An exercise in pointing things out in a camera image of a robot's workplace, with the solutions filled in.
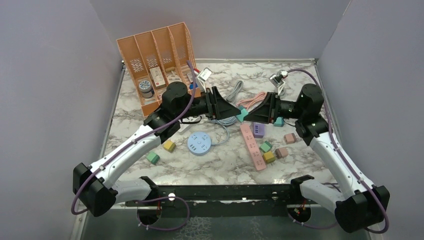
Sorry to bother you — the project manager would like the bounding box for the pink usb charger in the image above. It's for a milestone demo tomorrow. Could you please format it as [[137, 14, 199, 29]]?
[[283, 133, 297, 144], [274, 147, 289, 159]]

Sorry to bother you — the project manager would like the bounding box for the green usb charger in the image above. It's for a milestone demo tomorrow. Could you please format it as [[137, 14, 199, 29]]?
[[259, 141, 273, 153]]

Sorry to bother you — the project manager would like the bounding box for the white power strip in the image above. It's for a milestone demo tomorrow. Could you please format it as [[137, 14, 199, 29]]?
[[177, 115, 202, 134]]

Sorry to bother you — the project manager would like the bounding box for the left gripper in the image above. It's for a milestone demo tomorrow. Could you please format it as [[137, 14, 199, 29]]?
[[176, 86, 241, 121]]

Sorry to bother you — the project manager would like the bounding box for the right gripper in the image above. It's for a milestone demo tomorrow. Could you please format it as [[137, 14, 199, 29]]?
[[244, 91, 306, 124]]

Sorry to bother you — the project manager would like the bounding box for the white red box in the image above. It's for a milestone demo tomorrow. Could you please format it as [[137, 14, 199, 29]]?
[[150, 66, 166, 89]]

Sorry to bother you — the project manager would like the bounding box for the coiled pink cable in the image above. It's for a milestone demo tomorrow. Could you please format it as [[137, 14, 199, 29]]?
[[235, 91, 269, 110]]

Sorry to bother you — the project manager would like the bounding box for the teal usb charger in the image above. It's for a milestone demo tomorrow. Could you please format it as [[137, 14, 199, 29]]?
[[273, 117, 285, 127], [235, 105, 249, 123]]

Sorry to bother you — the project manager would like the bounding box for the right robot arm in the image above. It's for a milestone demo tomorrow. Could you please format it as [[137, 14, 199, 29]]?
[[244, 83, 390, 233]]

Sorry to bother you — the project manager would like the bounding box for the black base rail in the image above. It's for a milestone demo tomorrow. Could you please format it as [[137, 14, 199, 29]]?
[[125, 184, 312, 218]]

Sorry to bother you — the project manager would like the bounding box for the round blue power strip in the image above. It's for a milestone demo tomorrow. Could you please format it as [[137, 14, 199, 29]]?
[[187, 131, 212, 156]]

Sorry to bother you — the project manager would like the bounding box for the pink usb charger lower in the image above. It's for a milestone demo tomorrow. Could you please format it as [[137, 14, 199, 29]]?
[[274, 147, 289, 159]]

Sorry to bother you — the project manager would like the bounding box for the pink power strip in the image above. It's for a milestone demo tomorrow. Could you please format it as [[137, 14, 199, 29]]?
[[240, 123, 267, 171]]

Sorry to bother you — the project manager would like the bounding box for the green charger left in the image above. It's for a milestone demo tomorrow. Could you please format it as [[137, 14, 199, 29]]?
[[146, 152, 160, 165]]

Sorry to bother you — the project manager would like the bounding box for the pink usb charger upper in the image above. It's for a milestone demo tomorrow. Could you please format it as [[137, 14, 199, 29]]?
[[283, 133, 297, 144]]

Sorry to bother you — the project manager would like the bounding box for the yellow charger left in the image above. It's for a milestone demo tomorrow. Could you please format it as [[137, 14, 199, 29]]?
[[163, 140, 176, 153]]

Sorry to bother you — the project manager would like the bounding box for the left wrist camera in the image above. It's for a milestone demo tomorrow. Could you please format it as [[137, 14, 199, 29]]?
[[196, 67, 213, 89]]

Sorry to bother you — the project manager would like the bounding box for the round tin in organizer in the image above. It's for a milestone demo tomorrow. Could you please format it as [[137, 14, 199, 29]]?
[[138, 80, 154, 98]]

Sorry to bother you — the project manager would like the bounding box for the orange desk file organizer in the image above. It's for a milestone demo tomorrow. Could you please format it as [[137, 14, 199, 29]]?
[[116, 22, 196, 116]]

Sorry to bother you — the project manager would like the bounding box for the purple power strip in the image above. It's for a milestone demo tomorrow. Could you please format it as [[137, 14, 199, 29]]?
[[252, 122, 265, 139]]

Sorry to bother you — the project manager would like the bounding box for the yellow usb charger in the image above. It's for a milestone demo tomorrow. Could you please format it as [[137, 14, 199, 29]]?
[[262, 151, 276, 164]]

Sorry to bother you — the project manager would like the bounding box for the grey cable bundle left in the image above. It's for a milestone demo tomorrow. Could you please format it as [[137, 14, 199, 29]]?
[[225, 80, 244, 104]]

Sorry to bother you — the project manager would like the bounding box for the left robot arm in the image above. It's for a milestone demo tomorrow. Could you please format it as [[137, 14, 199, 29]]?
[[71, 81, 241, 217]]

